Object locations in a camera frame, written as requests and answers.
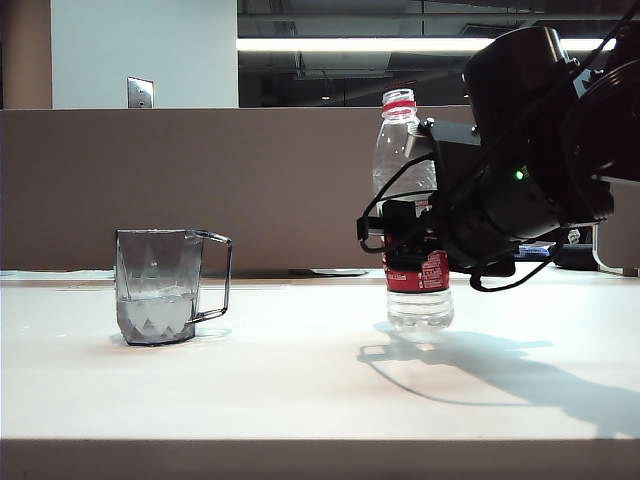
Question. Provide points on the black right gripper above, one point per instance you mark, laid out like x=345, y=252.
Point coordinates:
x=460, y=225

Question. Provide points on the clear water bottle red label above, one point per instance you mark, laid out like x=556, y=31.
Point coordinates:
x=420, y=310

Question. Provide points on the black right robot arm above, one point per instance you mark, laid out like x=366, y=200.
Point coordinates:
x=515, y=75

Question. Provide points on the grey transparent faceted mug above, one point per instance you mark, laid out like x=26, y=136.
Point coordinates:
x=150, y=300

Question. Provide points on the dark flat monitor base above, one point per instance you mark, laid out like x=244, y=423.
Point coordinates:
x=340, y=273

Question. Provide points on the blue and white box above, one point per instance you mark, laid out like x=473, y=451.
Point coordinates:
x=536, y=250

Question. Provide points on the long brown desk partition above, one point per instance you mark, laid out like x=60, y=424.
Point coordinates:
x=250, y=190

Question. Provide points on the dark background office chair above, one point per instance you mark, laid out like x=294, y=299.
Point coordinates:
x=575, y=257

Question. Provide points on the white ceiling light strip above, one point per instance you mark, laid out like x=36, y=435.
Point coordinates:
x=350, y=45

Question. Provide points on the brown partition with white edge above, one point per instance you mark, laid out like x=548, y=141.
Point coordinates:
x=625, y=240

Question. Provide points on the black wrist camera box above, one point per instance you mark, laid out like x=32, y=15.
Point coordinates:
x=450, y=132

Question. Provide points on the metal wall plate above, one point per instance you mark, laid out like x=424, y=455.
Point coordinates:
x=140, y=93

